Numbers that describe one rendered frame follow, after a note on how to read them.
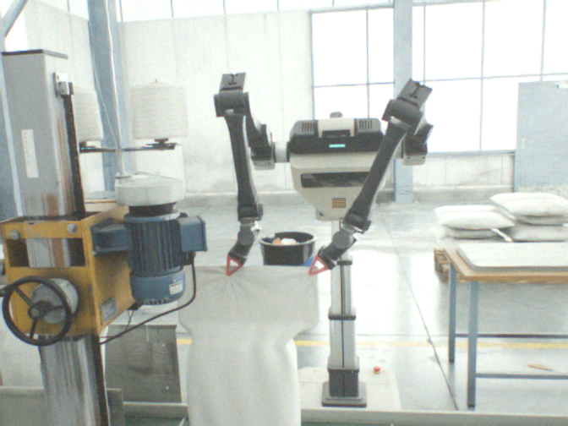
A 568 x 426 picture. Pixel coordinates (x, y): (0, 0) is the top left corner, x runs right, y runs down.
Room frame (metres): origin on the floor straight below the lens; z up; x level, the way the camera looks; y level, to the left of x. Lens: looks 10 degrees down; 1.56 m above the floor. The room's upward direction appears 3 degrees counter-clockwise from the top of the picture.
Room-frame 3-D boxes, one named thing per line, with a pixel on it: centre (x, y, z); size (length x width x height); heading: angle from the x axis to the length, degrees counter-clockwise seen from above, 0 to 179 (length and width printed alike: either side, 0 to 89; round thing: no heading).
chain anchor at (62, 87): (1.32, 0.54, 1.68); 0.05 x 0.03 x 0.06; 173
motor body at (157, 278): (1.37, 0.36, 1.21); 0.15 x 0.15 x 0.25
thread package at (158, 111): (1.52, 0.35, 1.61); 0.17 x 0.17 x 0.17
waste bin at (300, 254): (3.96, -0.03, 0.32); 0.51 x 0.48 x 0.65; 173
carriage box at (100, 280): (1.43, 0.60, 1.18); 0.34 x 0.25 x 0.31; 173
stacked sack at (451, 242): (4.70, -1.83, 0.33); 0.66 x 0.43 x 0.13; 83
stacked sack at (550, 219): (4.86, -2.51, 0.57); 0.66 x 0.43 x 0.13; 173
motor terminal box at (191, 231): (1.40, 0.26, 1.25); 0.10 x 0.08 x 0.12; 18
